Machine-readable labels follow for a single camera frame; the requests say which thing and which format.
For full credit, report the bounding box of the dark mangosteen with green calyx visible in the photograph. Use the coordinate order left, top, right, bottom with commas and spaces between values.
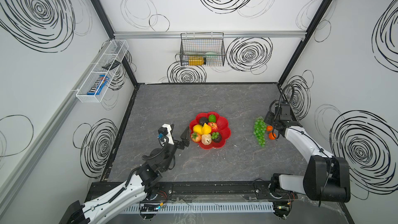
211, 132, 222, 143

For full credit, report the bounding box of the yellow box in basket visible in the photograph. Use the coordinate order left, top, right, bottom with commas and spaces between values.
188, 56, 206, 66

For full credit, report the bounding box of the black remote control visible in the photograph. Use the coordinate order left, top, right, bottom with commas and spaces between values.
102, 61, 121, 71

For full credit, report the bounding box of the green fake lime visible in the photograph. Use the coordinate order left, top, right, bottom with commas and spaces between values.
208, 114, 217, 123

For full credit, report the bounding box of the small yellow fake fruit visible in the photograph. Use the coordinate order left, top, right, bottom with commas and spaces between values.
202, 123, 212, 134

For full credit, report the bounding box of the green fake grape bunch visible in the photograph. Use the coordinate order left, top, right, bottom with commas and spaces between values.
253, 117, 267, 147

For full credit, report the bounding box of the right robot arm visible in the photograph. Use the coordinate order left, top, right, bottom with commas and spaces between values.
264, 100, 351, 203

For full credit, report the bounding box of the grey slotted cable duct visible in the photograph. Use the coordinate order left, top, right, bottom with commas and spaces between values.
121, 202, 275, 214

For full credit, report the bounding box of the black wire wall basket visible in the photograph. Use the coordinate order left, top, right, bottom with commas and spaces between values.
178, 32, 226, 67

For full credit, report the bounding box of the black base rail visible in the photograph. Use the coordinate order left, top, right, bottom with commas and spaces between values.
86, 180, 338, 201

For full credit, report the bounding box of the fake red apple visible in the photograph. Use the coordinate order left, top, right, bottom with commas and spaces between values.
208, 122, 218, 132

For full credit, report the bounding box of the yellow fake lemon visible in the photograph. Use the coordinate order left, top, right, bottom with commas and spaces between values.
193, 124, 203, 135

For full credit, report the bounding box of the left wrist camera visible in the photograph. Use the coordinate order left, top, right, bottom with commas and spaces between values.
158, 124, 174, 147

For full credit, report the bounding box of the fake red strawberry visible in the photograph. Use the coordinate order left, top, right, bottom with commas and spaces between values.
190, 132, 202, 143

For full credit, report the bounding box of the black fake avocado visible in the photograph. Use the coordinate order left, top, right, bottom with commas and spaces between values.
199, 117, 209, 126

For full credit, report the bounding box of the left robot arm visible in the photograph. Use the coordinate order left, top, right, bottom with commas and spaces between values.
60, 124, 190, 224

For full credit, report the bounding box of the blue candy packet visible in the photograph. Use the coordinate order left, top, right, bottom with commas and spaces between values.
87, 75, 109, 95

